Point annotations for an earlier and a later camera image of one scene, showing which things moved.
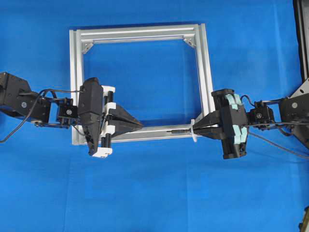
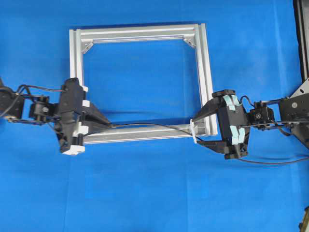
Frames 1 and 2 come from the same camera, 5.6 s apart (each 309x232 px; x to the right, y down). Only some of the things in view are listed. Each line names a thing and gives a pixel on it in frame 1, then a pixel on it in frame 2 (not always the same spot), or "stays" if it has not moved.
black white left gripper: x=94 y=107 to x=72 y=130
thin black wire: x=189 y=131 to x=199 y=137
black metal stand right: x=301 y=16 stays
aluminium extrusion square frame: x=195 y=33 stays
